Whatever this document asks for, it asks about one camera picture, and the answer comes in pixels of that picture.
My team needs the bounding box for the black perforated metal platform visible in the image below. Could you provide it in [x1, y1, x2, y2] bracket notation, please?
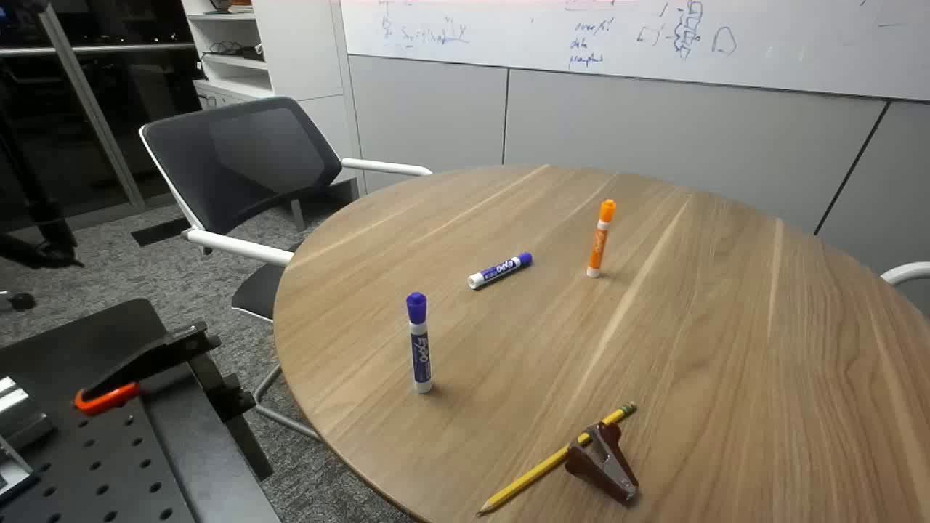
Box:
[0, 300, 279, 523]

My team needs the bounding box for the white shelving unit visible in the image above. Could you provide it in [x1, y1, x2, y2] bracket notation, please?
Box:
[180, 0, 357, 154]

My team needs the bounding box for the standing orange marker pen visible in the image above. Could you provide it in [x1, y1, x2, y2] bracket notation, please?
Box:
[585, 199, 617, 280]

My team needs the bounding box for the standing blue marker pen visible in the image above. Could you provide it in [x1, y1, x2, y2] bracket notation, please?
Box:
[407, 290, 434, 392]

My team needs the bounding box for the yellow pencil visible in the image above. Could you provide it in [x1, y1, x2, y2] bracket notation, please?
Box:
[478, 402, 641, 517]

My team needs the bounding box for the whiteboard with blue writing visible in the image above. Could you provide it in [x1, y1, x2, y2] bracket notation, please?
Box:
[341, 0, 930, 101]

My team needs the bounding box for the round wooden table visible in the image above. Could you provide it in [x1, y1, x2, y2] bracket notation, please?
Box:
[273, 165, 930, 523]

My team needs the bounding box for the blue marker pen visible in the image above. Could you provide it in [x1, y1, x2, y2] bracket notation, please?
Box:
[407, 290, 434, 392]
[469, 254, 535, 290]

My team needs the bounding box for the black clamp with orange handle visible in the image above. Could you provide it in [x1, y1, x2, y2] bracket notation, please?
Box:
[74, 324, 219, 417]

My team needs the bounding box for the brown triangular pencil stand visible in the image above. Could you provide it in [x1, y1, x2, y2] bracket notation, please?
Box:
[564, 422, 641, 505]

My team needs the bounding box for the white chair armrest at right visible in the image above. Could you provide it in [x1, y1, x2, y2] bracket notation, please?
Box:
[882, 263, 930, 284]

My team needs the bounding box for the black mesh office chair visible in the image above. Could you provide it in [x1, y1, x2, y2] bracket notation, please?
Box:
[138, 93, 437, 446]

